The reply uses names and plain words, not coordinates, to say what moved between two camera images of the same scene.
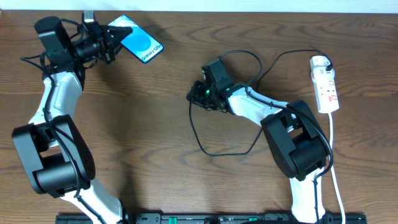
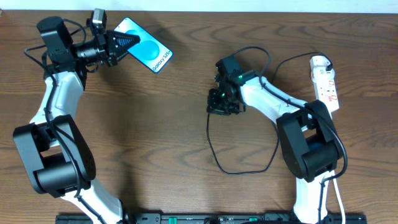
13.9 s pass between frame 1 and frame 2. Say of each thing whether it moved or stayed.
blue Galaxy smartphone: moved
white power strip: stayed
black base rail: stayed
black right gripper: moved
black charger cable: moved
